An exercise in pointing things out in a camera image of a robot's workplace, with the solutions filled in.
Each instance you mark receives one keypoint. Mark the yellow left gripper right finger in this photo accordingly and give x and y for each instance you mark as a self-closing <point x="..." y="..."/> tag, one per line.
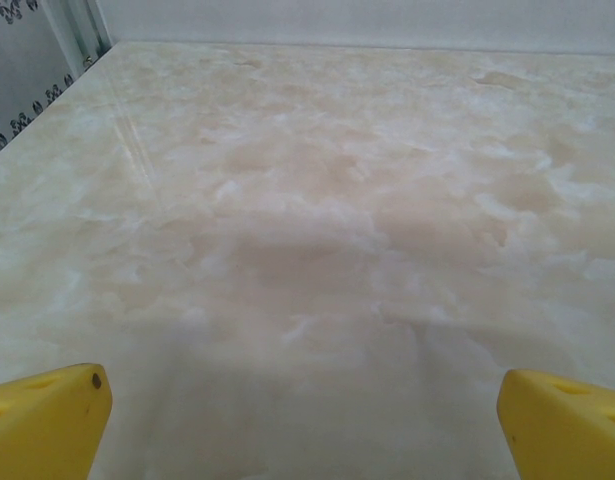
<point x="567" y="430"/>

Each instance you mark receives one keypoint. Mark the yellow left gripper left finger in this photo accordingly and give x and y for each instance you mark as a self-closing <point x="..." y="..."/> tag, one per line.
<point x="42" y="425"/>

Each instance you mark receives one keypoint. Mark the aluminium left corner post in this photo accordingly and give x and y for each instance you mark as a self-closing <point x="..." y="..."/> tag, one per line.
<point x="82" y="35"/>

